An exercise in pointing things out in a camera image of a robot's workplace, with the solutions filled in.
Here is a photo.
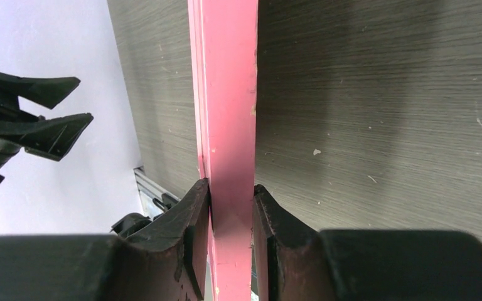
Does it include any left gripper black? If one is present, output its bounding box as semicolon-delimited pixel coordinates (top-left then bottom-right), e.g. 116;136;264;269
0;72;94;184

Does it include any aluminium front rail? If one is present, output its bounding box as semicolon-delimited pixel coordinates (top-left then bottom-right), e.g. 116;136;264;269
134;167;180;219

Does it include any pink wooden picture frame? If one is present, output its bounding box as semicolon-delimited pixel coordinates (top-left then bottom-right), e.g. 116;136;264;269
188;1;259;300

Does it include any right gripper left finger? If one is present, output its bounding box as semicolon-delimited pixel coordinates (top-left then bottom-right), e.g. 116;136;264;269
0;179;210;300

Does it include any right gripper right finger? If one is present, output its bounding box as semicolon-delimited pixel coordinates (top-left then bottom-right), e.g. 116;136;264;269
253;185;482;300

